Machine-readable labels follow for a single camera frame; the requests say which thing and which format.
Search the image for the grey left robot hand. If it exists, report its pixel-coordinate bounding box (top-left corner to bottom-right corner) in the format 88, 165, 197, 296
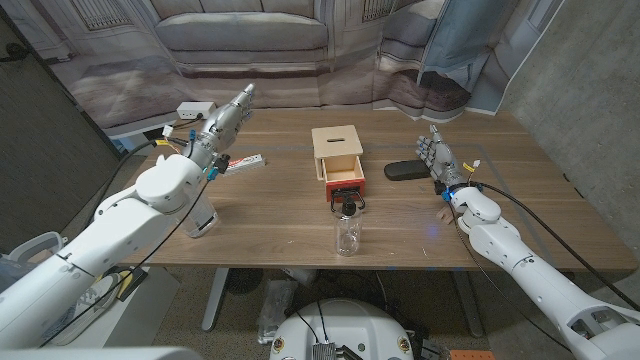
192, 83, 256, 169

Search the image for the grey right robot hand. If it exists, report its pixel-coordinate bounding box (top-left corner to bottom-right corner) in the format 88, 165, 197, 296
415, 124, 466, 189

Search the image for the small clear black-pump dispenser bottle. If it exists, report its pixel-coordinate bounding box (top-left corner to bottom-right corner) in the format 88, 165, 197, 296
333, 194, 363, 257

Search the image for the black glasses case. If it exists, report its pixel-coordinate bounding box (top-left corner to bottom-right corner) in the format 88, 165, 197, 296
383, 159, 432, 182

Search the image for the large clear white-pump dispenser bottle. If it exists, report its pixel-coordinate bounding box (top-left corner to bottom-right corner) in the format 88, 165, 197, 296
179, 194, 220, 239

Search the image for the light wooden drawer box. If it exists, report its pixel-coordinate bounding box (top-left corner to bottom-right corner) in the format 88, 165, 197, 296
311, 124, 365, 181

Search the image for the white power strip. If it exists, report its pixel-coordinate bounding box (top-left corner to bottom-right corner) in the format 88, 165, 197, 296
176, 101, 217, 120

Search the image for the white red toothpaste box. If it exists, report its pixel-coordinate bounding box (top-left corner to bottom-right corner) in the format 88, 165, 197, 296
222, 153, 266, 176

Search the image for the white low shelf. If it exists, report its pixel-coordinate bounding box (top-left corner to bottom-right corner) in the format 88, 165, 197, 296
104, 119, 176, 154

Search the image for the printed living room backdrop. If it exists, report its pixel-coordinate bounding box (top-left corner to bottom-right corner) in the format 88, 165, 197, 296
0, 0, 569, 132

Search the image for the grey metal table leg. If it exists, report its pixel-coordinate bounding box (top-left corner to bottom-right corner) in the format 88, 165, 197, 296
201, 268, 230, 333
452, 272, 485, 339

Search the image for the black round floor object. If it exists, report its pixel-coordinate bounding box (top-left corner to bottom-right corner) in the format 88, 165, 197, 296
224, 268, 265, 296

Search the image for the yellow black floor object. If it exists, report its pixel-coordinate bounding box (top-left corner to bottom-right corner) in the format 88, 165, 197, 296
94, 268, 150, 303

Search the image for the clear plastic bag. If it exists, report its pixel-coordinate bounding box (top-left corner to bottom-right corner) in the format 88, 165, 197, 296
257, 278, 299, 345

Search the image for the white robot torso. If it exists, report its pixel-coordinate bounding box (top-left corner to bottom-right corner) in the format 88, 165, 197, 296
269, 298, 415, 360

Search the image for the orange box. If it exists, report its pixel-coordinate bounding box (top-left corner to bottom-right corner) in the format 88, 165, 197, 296
449, 349, 496, 360

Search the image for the grey white plastic bin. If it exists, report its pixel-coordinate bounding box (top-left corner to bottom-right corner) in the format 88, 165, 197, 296
7, 231, 69, 266

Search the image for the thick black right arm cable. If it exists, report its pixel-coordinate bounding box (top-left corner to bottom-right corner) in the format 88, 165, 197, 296
467, 180, 640, 311

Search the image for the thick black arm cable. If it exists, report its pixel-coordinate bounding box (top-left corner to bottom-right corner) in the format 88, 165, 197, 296
467, 180, 640, 311
82, 138, 174, 231

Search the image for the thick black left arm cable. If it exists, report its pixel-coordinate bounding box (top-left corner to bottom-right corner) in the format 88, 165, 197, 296
82, 138, 174, 231

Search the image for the red-front drawer with black handle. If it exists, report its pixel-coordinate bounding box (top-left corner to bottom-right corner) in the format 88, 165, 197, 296
320, 155, 367, 214

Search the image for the black wall hook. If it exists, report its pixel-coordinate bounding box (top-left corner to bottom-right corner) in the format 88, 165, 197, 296
0, 42, 29, 64

